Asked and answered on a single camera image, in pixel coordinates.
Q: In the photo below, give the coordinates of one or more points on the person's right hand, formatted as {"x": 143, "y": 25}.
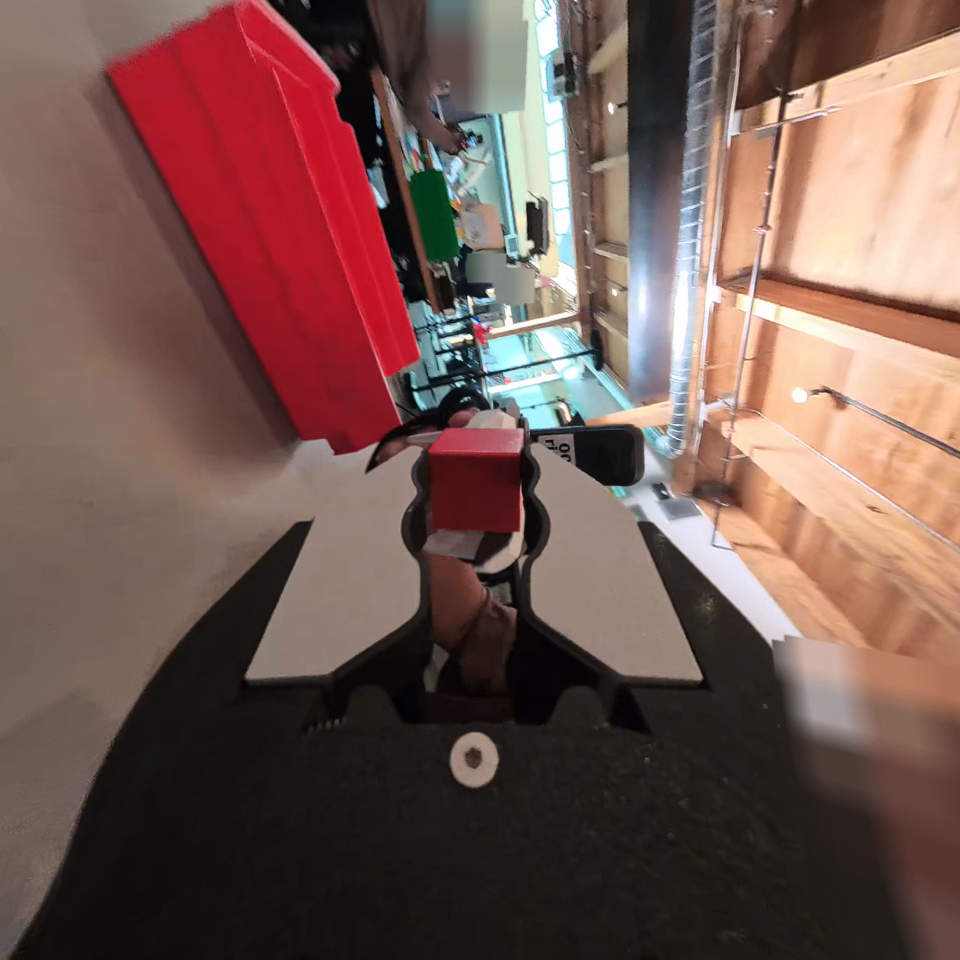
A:
{"x": 465, "y": 615}

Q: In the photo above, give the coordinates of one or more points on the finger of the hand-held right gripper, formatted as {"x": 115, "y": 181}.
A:
{"x": 450, "y": 543}

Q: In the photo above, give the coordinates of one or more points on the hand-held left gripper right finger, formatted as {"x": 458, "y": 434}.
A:
{"x": 608, "y": 593}

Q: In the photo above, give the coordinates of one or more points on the green plastic bin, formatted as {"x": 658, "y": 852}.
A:
{"x": 435, "y": 213}

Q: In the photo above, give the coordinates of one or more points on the red plastic bin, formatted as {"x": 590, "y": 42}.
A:
{"x": 270, "y": 225}

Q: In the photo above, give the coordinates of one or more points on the cardboard box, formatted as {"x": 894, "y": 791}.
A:
{"x": 483, "y": 225}

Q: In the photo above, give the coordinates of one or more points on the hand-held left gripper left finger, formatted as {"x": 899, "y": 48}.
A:
{"x": 338, "y": 593}

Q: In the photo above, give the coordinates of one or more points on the grey desk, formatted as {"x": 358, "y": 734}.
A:
{"x": 105, "y": 450}

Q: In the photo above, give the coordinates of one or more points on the silver duct pipe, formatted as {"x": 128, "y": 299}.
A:
{"x": 690, "y": 225}

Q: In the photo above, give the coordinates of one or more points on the red wooden block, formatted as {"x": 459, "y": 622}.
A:
{"x": 477, "y": 480}

